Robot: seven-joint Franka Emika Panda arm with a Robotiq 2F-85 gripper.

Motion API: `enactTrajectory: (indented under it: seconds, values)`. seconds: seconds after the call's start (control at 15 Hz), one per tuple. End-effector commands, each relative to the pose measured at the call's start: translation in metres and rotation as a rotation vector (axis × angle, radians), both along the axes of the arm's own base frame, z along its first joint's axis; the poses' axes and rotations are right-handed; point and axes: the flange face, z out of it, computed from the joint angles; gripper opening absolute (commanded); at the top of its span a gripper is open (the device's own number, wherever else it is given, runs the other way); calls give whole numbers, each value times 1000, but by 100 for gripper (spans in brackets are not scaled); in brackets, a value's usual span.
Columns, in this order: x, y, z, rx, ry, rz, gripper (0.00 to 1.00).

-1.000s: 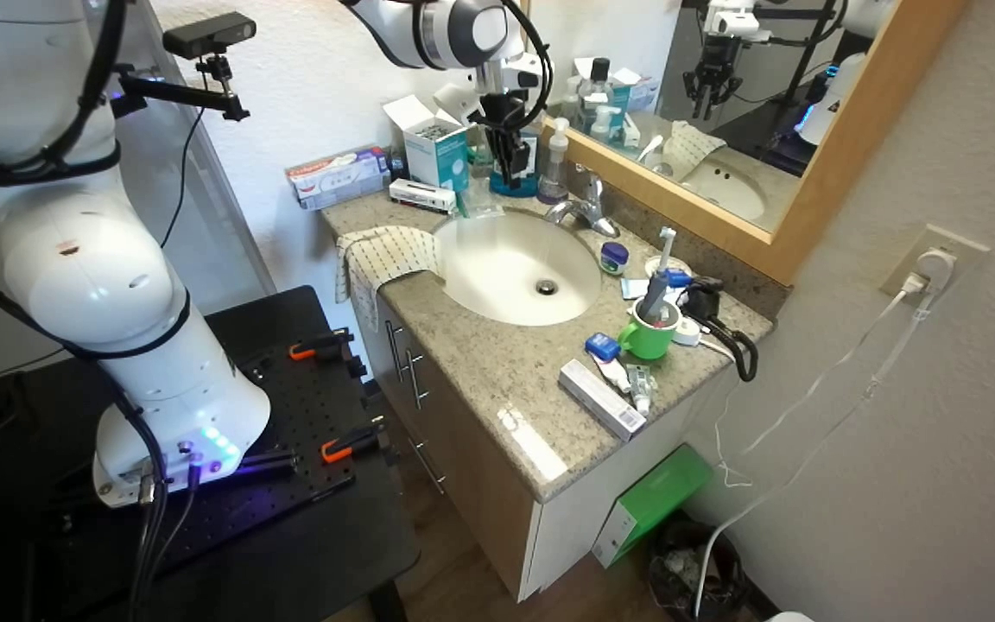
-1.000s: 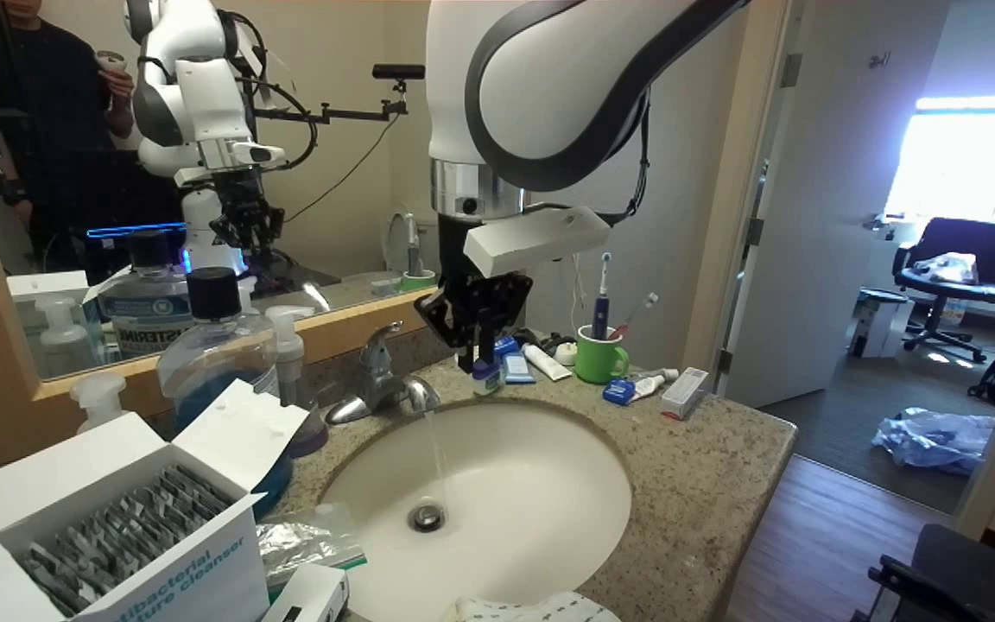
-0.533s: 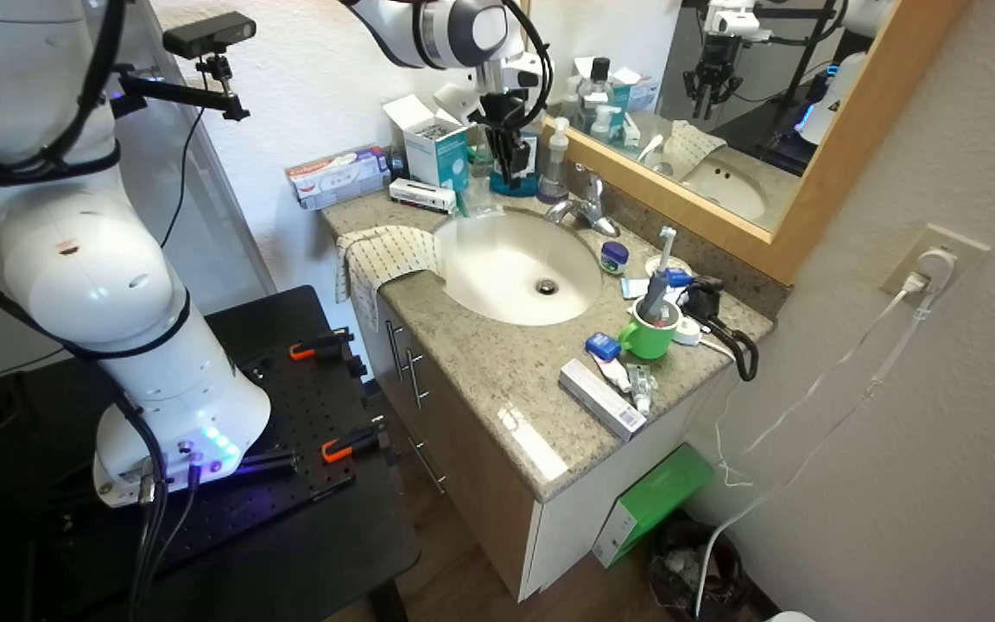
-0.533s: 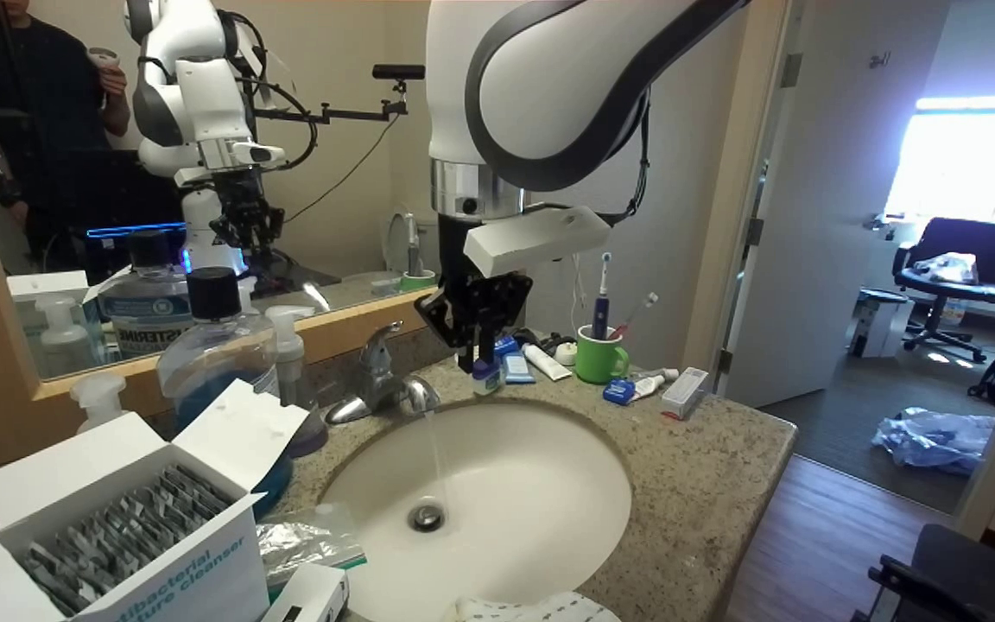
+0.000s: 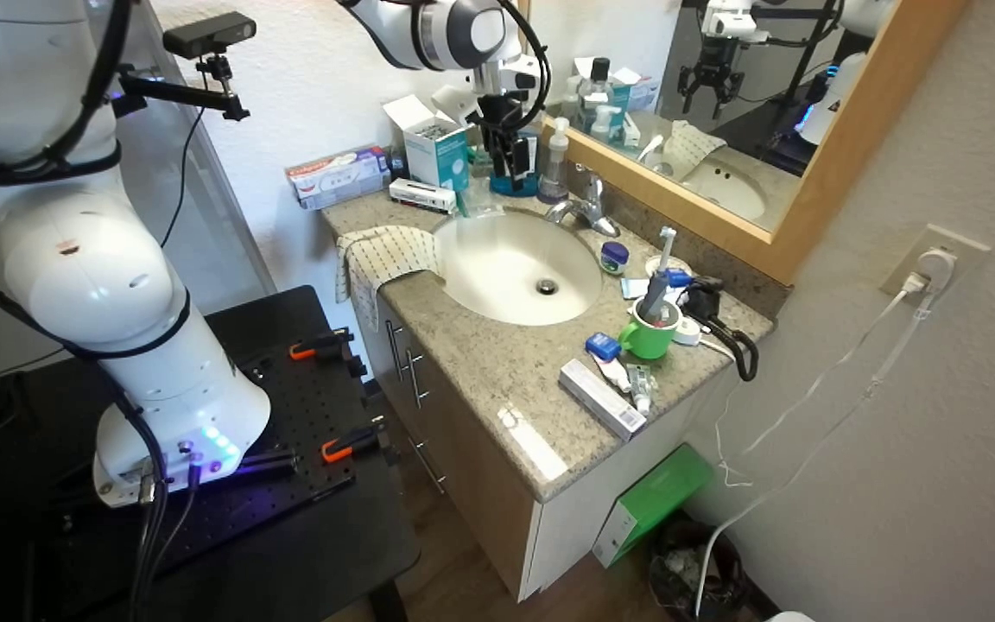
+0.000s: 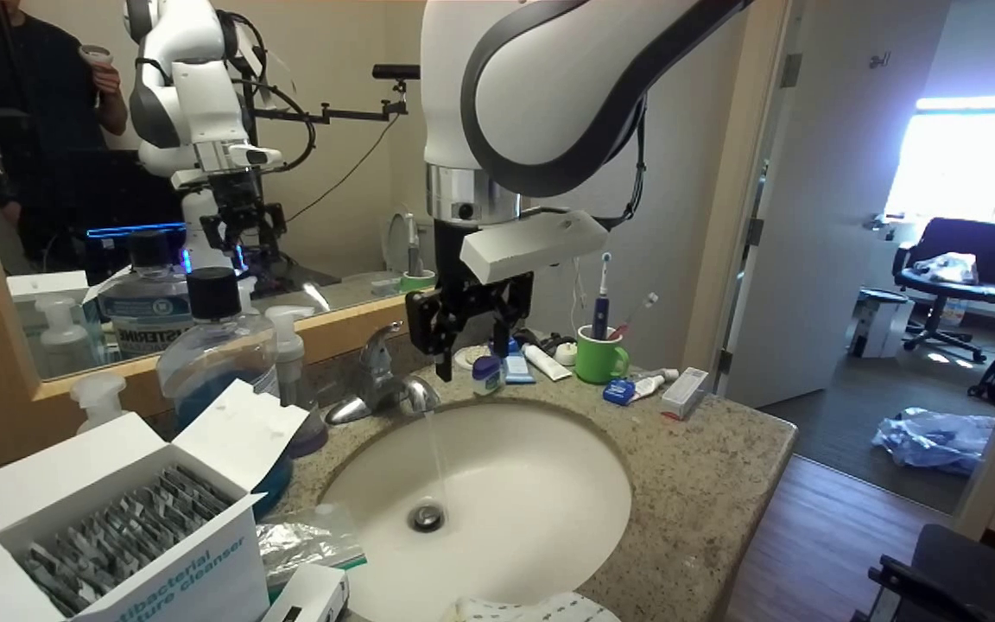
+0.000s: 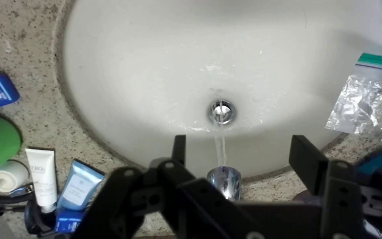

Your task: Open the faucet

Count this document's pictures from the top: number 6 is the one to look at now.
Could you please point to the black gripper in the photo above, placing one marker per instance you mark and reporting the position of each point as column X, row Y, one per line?
column 452, row 305

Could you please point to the chrome sink faucet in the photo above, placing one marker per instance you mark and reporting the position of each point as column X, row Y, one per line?
column 388, row 393

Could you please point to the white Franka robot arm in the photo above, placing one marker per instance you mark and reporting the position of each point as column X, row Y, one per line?
column 543, row 105

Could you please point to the small blue jar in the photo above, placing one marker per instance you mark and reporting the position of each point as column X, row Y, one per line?
column 488, row 375

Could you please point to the small blue white packet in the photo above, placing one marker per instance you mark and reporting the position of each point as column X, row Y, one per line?
column 520, row 368

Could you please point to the white cream tube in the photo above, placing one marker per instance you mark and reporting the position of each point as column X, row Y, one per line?
column 547, row 361

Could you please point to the green plastic cup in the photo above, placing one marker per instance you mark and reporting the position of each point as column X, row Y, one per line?
column 599, row 361

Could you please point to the blue white electric toothbrush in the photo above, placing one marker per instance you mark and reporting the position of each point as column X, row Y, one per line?
column 602, row 305

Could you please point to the blue floss container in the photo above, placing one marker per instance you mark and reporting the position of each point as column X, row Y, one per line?
column 620, row 393

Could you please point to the white oval sink basin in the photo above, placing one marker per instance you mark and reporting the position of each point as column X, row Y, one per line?
column 520, row 495

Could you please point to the small white pump bottle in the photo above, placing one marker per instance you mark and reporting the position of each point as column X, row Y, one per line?
column 288, row 357

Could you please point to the long white toothpaste box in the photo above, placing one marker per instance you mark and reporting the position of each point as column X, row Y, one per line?
column 687, row 393

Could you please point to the blue mouthwash bottle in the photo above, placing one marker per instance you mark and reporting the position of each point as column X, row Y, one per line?
column 217, row 346

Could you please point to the granite top vanity cabinet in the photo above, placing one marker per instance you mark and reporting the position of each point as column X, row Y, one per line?
column 705, row 485

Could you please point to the clear zip bag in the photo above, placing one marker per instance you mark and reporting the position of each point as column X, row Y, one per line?
column 302, row 542

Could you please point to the white striped hand towel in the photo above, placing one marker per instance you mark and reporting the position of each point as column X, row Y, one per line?
column 532, row 607

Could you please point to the small white carton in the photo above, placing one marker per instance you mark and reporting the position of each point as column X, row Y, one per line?
column 308, row 592

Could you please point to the white door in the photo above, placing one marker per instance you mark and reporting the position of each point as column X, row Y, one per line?
column 819, row 254

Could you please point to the small white stool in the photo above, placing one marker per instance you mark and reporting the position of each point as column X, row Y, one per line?
column 880, row 323

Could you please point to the light blue cloth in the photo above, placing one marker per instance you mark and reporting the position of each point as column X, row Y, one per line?
column 934, row 439

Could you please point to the black office chair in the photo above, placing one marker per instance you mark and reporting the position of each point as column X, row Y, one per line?
column 957, row 265

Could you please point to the bright window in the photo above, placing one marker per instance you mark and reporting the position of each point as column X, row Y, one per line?
column 969, row 159

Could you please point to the black robot table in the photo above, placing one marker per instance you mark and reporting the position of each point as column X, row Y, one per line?
column 969, row 588

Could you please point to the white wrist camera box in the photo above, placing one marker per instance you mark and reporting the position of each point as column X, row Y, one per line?
column 532, row 243

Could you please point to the wood framed wall mirror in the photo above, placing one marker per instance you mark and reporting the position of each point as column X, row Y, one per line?
column 327, row 175

